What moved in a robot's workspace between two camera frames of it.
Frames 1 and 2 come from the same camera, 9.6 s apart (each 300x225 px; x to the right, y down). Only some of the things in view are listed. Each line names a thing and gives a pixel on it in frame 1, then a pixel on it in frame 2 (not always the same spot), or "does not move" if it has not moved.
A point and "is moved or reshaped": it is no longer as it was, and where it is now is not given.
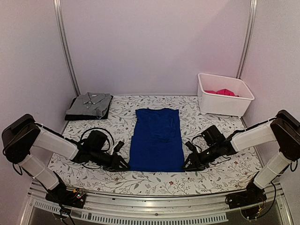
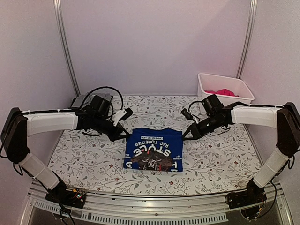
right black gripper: x=196 y=163 -> x=194 y=129
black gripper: x=213 y=135 -> x=212 y=104
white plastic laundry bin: x=223 y=95 does not move
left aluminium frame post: x=56 y=3 does not move
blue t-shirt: x=156 y=145 is moved or reshaped
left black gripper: x=115 y=163 -> x=116 y=135
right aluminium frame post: x=250 y=25 does not move
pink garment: x=223 y=92 does not move
